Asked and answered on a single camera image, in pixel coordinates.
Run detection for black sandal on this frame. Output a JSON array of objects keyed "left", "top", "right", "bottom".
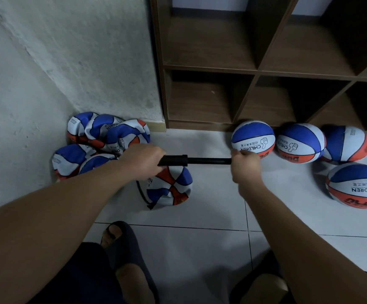
[
  {"left": 100, "top": 221, "right": 160, "bottom": 304},
  {"left": 229, "top": 250, "right": 286, "bottom": 304}
]

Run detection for person's left forearm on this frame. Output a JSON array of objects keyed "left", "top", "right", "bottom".
[{"left": 0, "top": 164, "right": 137, "bottom": 304}]

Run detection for black hand pump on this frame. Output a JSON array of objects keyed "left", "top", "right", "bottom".
[{"left": 136, "top": 154, "right": 233, "bottom": 209}]

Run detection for person's left hand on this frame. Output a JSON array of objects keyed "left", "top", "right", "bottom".
[{"left": 117, "top": 144, "right": 167, "bottom": 182}]

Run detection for brown wooden cubby shelf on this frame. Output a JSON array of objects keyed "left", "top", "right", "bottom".
[{"left": 148, "top": 0, "right": 367, "bottom": 142}]

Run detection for person's right forearm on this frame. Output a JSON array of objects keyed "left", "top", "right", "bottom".
[{"left": 241, "top": 183, "right": 367, "bottom": 304}]

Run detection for person's left foot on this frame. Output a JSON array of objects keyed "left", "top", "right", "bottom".
[{"left": 102, "top": 225, "right": 156, "bottom": 304}]

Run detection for person's right hand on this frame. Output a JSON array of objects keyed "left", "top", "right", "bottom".
[{"left": 230, "top": 149, "right": 265, "bottom": 200}]

